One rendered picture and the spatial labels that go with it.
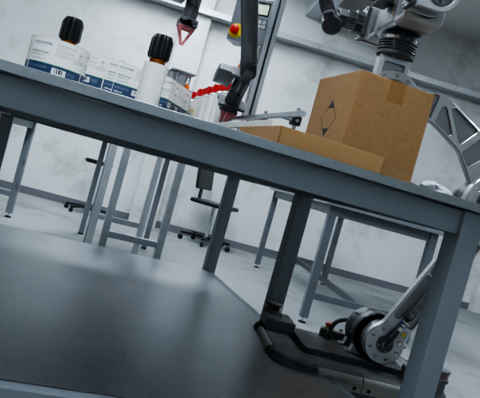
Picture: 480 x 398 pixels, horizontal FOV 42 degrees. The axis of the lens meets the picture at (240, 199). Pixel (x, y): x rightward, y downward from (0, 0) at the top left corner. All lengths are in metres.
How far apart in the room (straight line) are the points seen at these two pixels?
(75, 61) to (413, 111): 1.11
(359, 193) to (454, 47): 6.47
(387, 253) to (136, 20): 3.88
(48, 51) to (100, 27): 5.01
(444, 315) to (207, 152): 0.70
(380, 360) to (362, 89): 0.94
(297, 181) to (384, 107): 0.52
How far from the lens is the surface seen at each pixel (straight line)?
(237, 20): 2.63
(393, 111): 1.81
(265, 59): 2.57
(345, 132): 1.74
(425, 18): 2.13
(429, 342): 1.58
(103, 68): 2.52
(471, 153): 2.28
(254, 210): 7.06
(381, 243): 7.45
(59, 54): 2.18
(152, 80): 2.30
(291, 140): 1.33
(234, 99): 2.25
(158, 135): 1.27
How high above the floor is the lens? 0.73
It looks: 1 degrees down
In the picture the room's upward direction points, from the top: 15 degrees clockwise
